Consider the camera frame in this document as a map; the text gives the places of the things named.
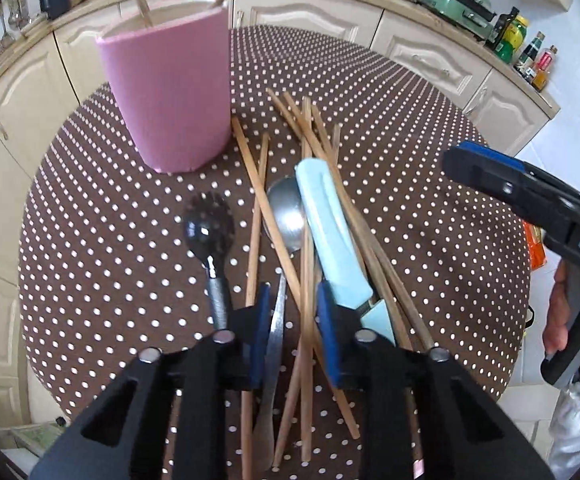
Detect person's right hand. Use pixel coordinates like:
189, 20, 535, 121
542, 260, 580, 372

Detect metal spoon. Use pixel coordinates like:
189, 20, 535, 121
252, 176, 308, 470

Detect green bottle with yellow cap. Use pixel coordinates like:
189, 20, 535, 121
499, 15, 530, 64

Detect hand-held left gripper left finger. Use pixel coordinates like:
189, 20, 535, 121
29, 282, 273, 480

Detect cream lower kitchen cabinets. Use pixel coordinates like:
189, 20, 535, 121
0, 0, 561, 431

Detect orange snack packet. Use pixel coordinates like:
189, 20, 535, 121
524, 222, 548, 271

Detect green electric grill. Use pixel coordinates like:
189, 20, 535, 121
415, 0, 498, 41

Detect black pasta server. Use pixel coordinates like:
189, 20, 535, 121
184, 191, 235, 332

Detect brown polka dot tablecloth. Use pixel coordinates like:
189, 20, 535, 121
17, 24, 533, 480

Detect row of hanging metal utensils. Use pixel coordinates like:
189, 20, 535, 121
0, 0, 33, 68

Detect dark soy sauce bottle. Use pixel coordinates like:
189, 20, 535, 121
516, 31, 547, 80

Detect pink cup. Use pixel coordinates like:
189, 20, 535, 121
95, 9, 233, 175

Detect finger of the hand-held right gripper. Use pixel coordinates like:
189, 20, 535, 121
442, 141, 580, 241

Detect red sauce bottle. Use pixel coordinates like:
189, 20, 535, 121
532, 45, 559, 92

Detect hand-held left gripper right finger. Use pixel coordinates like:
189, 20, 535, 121
316, 280, 556, 480

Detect light blue sheathed knife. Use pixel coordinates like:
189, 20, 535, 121
295, 157, 396, 348

